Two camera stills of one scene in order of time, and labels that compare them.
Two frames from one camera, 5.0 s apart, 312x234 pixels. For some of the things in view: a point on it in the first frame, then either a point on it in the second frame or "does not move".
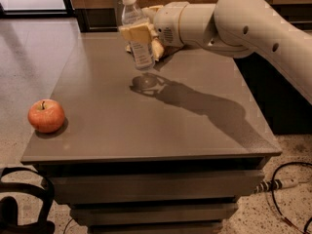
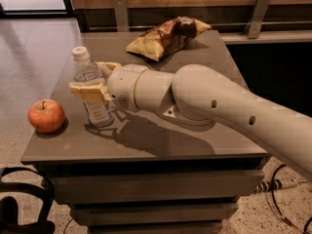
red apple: x=46 y=116 does not move
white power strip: x=266 y=184 does not move
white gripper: x=166 y=22 -> x=122 y=86
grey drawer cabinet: x=167 y=150 does not move
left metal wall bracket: x=119 y=4 does not move
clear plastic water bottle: x=135 y=32 -> x=87 y=70
